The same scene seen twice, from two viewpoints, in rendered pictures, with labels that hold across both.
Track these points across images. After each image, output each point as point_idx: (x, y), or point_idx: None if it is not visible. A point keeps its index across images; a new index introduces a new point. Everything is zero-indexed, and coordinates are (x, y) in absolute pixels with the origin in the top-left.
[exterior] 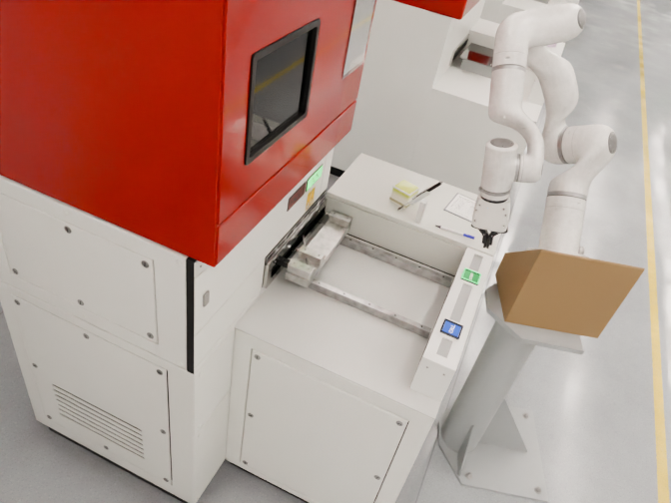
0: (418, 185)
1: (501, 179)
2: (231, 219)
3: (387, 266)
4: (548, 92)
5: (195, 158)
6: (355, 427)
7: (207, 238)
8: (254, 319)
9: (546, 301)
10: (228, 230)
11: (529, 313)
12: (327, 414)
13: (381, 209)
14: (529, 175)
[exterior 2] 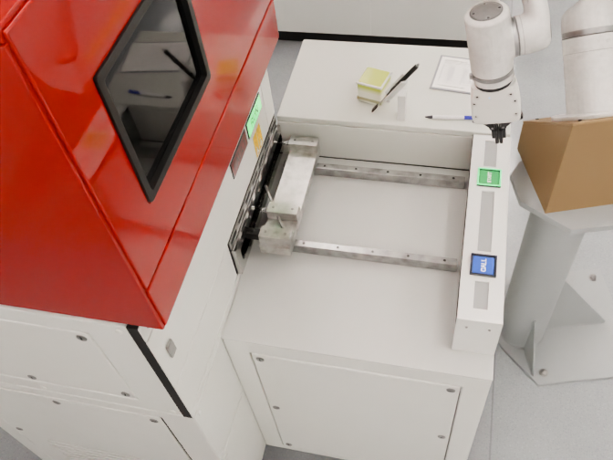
0: (389, 61)
1: (498, 60)
2: (160, 268)
3: (380, 186)
4: None
5: (78, 233)
6: (400, 401)
7: (139, 305)
8: (241, 318)
9: (593, 177)
10: (161, 282)
11: (575, 196)
12: (362, 394)
13: (351, 116)
14: (535, 44)
